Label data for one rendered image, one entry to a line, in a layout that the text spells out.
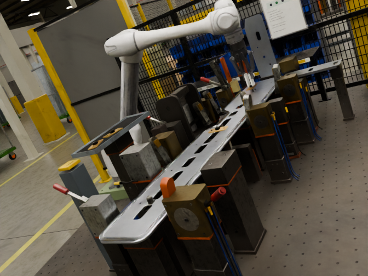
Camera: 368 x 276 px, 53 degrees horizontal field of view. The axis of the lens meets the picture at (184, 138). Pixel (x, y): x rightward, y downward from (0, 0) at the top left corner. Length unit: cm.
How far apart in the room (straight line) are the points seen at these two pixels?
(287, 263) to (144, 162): 58
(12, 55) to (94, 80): 513
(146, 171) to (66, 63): 329
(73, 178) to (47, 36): 335
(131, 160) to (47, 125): 799
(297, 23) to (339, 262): 156
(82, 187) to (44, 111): 796
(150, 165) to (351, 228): 69
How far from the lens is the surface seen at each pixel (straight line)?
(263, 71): 221
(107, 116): 445
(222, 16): 167
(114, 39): 199
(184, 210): 97
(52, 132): 932
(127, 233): 107
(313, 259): 121
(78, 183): 137
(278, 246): 129
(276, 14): 241
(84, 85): 447
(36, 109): 931
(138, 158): 134
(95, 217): 122
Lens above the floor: 147
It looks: 17 degrees down
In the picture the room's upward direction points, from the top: 23 degrees counter-clockwise
